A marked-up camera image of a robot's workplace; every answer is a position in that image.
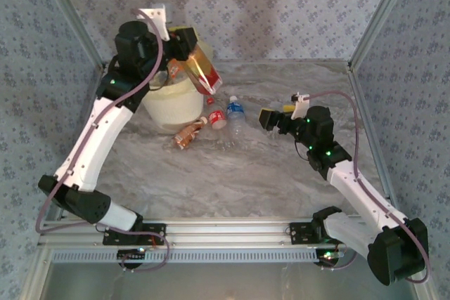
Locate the orange label plastic bottle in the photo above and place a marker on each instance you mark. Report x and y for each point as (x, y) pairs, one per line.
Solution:
(174, 70)

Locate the amber square bottle red label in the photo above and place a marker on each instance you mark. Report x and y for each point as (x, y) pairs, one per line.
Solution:
(205, 71)

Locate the water bottle blue label white cap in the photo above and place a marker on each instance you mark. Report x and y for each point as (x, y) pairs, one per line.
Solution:
(235, 108)

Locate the Coca-Cola bottle red cap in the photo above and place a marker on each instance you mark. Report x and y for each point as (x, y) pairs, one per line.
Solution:
(217, 119)

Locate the brown label tea bottle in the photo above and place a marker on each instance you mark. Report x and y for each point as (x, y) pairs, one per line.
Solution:
(184, 136)

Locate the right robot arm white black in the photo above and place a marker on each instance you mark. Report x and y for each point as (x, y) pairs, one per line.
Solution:
(365, 191)

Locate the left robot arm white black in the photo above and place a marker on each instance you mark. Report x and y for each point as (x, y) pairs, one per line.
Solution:
(95, 142)

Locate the cream plastic waste bin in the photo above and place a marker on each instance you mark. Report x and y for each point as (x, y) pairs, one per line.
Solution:
(175, 107)

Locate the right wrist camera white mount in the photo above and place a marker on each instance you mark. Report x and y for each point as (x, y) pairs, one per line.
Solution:
(301, 107)

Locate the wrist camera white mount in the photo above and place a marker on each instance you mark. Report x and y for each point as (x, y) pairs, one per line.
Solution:
(301, 107)
(156, 19)

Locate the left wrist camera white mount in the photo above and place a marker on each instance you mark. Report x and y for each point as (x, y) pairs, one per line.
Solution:
(156, 19)

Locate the aluminium frame side rail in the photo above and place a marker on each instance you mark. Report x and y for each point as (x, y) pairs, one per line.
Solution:
(371, 122)
(35, 275)

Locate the aluminium frame post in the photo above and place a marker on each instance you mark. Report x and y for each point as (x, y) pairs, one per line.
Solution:
(381, 10)
(72, 10)

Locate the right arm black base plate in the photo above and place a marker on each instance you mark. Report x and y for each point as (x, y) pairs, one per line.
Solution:
(302, 233)

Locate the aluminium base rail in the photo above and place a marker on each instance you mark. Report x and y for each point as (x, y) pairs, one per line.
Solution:
(228, 233)

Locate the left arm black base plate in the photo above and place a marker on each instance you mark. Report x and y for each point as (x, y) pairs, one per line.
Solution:
(119, 236)

